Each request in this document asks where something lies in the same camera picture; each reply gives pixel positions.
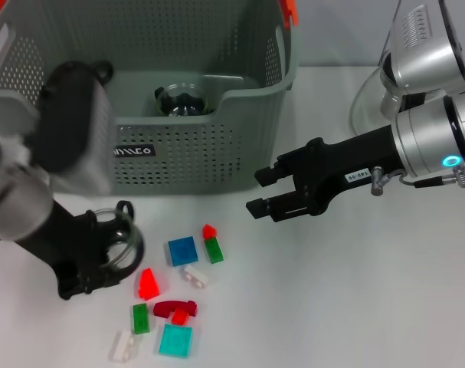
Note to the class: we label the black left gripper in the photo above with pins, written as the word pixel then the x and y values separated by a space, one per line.
pixel 71 253

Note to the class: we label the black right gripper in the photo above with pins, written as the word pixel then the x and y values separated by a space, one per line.
pixel 331 168

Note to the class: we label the glass teacup black sleeve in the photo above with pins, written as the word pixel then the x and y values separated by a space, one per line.
pixel 182 101
pixel 139 249

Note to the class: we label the green toy brick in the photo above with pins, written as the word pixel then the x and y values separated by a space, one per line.
pixel 141 319
pixel 213 251

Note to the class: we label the white toy brick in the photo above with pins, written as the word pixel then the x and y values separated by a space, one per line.
pixel 122 347
pixel 197 276

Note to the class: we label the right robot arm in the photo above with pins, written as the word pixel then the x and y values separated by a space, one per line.
pixel 427 134

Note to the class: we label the bright red curved block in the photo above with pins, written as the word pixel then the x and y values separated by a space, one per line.
pixel 149 285

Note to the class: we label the blue square plate block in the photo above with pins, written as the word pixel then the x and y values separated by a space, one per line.
pixel 182 251

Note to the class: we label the dark red arch block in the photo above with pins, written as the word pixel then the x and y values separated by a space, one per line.
pixel 167 307

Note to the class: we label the grey perforated plastic storage bin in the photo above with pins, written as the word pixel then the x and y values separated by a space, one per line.
pixel 197 161

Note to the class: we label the small red square block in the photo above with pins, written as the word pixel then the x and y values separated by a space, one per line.
pixel 180 317

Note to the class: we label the teal square plate block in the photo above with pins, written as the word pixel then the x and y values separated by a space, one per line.
pixel 174 341

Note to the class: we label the right gripper silver plug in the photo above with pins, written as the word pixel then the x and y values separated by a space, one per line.
pixel 377 182

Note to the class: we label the black clay teapot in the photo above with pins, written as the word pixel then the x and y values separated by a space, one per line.
pixel 109 69

